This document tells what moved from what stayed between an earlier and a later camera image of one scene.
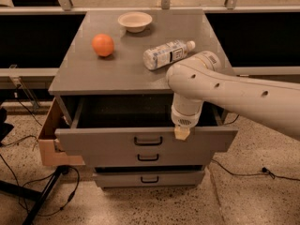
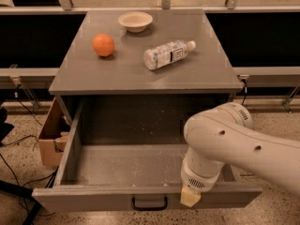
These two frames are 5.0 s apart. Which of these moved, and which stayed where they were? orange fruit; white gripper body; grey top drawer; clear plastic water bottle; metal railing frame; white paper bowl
Moved: grey top drawer; white gripper body
Stayed: metal railing frame; clear plastic water bottle; white paper bowl; orange fruit
